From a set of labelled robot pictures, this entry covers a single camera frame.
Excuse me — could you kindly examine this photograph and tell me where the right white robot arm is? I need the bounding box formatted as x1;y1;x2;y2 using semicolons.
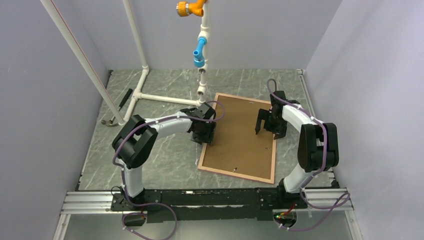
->
254;90;339;208

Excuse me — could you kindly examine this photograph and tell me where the pink wooden picture frame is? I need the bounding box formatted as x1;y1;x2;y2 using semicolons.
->
197;92;277;185

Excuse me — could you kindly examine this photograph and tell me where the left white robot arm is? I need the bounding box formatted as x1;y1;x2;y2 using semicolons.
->
111;103;218;210

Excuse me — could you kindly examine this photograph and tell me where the brown backing board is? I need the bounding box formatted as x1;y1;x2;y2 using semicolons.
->
202;96;274;180

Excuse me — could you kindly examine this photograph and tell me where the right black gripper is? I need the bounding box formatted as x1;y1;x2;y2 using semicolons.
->
255;109;287;140

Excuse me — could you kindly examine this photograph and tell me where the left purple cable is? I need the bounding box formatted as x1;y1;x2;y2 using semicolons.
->
111;100;227;240

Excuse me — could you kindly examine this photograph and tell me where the white PVC pipe stand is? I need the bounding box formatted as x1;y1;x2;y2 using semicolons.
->
41;0;211;125

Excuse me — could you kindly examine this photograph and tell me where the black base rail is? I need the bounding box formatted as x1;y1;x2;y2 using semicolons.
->
110;186;307;223

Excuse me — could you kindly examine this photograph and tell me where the aluminium extrusion rail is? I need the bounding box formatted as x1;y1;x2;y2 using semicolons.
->
61;188;354;214

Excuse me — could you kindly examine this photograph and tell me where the blue nozzle fitting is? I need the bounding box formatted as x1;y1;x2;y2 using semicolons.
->
193;36;207;68

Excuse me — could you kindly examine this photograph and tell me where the orange nozzle fitting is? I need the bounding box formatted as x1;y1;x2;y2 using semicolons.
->
175;0;208;17

